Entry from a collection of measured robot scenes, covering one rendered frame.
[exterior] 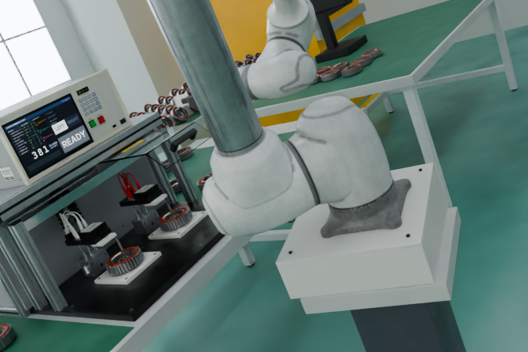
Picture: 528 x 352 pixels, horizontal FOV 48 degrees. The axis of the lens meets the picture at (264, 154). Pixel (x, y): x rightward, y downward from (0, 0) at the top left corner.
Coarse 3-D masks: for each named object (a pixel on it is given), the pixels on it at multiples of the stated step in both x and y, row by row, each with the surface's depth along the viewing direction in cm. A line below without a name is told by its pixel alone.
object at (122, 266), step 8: (128, 248) 179; (136, 248) 176; (112, 256) 178; (120, 256) 178; (128, 256) 176; (136, 256) 173; (112, 264) 171; (120, 264) 170; (128, 264) 171; (136, 264) 172; (112, 272) 172; (120, 272) 171
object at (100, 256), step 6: (96, 252) 185; (102, 252) 184; (84, 258) 183; (90, 258) 181; (96, 258) 182; (102, 258) 184; (84, 264) 182; (90, 264) 180; (96, 264) 182; (102, 264) 184; (84, 270) 183; (90, 270) 181; (96, 270) 182; (90, 276) 183
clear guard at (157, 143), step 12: (156, 132) 199; (168, 132) 192; (180, 132) 186; (204, 132) 190; (132, 144) 196; (144, 144) 189; (156, 144) 181; (168, 144) 180; (192, 144) 184; (108, 156) 191; (120, 156) 184; (132, 156) 178; (156, 156) 175; (168, 156) 176; (180, 156) 178
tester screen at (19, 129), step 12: (48, 108) 177; (60, 108) 180; (72, 108) 183; (24, 120) 170; (36, 120) 173; (48, 120) 176; (60, 120) 180; (12, 132) 167; (24, 132) 170; (36, 132) 173; (48, 132) 176; (60, 132) 179; (24, 144) 169; (36, 144) 172; (48, 144) 175; (84, 144) 185; (24, 156) 169; (60, 156) 178; (36, 168) 171
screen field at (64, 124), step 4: (72, 116) 183; (76, 116) 184; (64, 120) 181; (68, 120) 182; (72, 120) 183; (76, 120) 184; (80, 120) 185; (56, 124) 178; (60, 124) 179; (64, 124) 180; (68, 124) 182; (72, 124) 183; (56, 128) 178; (60, 128) 179; (64, 128) 180; (56, 132) 178
